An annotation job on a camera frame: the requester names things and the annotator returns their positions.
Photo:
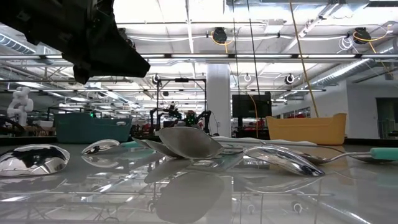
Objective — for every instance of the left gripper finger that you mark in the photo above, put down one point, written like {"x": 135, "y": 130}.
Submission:
{"x": 115, "y": 59}

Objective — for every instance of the teal plastic bin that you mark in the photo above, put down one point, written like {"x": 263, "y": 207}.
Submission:
{"x": 93, "y": 130}

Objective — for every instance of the white humanoid robot figure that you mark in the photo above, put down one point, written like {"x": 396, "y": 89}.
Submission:
{"x": 20, "y": 105}

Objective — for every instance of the white square pillar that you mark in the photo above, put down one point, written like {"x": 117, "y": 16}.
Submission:
{"x": 219, "y": 99}

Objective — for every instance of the black monitor on stand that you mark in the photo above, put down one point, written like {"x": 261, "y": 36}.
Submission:
{"x": 245, "y": 105}

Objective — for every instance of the orange plastic bin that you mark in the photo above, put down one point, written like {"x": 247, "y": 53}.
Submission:
{"x": 308, "y": 130}

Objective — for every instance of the black robot cell frame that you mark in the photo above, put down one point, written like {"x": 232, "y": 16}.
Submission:
{"x": 182, "y": 80}

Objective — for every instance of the silver ventilation duct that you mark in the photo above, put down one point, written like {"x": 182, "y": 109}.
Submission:
{"x": 351, "y": 70}

